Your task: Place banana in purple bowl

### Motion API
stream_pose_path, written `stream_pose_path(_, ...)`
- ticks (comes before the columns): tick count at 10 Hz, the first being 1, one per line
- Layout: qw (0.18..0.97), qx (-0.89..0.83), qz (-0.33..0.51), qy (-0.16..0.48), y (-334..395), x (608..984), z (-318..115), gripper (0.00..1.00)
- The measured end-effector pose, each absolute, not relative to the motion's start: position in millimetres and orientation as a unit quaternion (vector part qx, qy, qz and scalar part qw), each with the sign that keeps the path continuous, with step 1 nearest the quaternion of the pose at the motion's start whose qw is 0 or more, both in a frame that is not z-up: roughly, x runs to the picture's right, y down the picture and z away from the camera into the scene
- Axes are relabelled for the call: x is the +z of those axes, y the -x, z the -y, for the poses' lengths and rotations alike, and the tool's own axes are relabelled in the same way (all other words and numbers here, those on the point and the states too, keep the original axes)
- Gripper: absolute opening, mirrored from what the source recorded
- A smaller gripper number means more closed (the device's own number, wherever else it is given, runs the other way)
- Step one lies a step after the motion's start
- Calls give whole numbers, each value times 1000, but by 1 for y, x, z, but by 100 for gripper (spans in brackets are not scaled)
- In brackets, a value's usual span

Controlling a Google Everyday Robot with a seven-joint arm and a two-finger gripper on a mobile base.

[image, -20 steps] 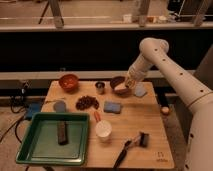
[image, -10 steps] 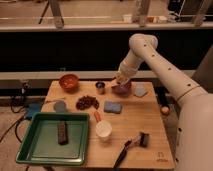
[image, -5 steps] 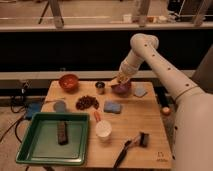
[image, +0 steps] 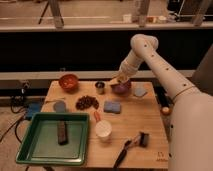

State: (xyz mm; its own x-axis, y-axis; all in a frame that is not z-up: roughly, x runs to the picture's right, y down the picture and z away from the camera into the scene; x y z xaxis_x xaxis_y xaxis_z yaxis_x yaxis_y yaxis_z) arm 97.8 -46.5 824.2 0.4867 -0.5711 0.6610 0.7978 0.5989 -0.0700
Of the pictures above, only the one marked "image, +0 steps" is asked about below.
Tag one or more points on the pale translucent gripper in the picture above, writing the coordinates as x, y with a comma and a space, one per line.
122, 77

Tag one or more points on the yellow banana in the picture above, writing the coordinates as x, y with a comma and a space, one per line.
114, 81

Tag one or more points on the orange ball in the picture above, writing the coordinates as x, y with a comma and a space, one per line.
165, 110

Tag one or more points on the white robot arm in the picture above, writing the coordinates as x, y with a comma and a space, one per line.
191, 130

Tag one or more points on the purple bowl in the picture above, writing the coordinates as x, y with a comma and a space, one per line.
121, 88

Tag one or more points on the orange red bowl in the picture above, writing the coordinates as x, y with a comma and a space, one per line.
68, 82

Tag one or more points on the light blue cloth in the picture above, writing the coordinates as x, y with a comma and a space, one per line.
139, 91

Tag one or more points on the small metal cup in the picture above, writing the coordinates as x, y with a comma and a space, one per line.
100, 87

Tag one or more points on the blue sponge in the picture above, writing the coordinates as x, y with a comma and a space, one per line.
112, 107

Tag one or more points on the bunch of dark grapes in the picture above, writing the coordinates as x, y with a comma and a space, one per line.
86, 102

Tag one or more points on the orange carrot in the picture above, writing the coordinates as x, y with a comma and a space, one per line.
97, 116

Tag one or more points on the white cup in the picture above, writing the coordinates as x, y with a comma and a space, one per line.
103, 130

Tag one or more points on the grey round lid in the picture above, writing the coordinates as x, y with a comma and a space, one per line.
60, 107

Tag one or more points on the dark brown block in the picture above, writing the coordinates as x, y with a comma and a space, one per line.
62, 133

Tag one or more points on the blue box on floor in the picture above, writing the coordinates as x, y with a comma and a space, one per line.
32, 109

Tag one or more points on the green plastic tray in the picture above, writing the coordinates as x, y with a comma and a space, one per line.
40, 143

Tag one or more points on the black handled brush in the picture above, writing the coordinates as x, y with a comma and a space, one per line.
140, 140

